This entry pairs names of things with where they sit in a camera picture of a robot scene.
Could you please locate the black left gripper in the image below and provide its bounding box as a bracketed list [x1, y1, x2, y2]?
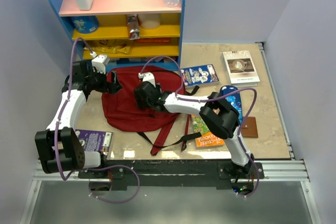
[86, 67, 122, 94]

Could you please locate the red backpack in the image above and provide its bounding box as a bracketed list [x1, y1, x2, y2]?
[101, 66, 179, 156]

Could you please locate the brown leather wallet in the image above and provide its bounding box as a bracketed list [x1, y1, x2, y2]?
[241, 116, 258, 138]

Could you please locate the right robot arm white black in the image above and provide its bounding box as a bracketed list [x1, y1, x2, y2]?
[134, 81, 254, 178]

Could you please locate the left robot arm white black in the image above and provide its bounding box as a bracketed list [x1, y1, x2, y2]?
[35, 55, 121, 178]

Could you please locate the yellow chips bag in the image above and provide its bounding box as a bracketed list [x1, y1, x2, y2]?
[88, 39, 133, 55]

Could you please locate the blue cartoon book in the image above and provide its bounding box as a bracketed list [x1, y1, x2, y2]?
[181, 64, 219, 87]

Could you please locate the red flat box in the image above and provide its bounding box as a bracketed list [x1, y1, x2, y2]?
[136, 37, 171, 44]

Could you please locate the purple book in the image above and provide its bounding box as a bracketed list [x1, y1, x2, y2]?
[75, 129, 113, 155]

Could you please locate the blue shelf unit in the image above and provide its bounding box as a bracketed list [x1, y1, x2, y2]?
[48, 0, 185, 71]

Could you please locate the silver snack packet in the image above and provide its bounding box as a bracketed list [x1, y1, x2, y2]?
[127, 14, 140, 40]

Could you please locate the blue snack can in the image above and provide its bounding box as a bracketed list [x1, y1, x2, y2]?
[70, 16, 99, 34]

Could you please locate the white round container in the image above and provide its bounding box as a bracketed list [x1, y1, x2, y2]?
[138, 13, 161, 29]

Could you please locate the orange treehouse book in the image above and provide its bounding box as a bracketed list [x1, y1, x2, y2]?
[191, 115, 225, 149]

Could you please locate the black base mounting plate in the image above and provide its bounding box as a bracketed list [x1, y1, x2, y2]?
[78, 159, 265, 190]

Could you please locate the blue dinosaur pencil case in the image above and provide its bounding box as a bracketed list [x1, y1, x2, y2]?
[220, 85, 243, 123]

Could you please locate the white coffee cover book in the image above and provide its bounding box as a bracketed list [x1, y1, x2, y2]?
[222, 50, 260, 87]

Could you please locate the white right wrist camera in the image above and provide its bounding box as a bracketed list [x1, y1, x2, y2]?
[138, 72, 156, 86]

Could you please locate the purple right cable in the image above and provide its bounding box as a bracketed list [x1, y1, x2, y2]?
[140, 55, 260, 198]

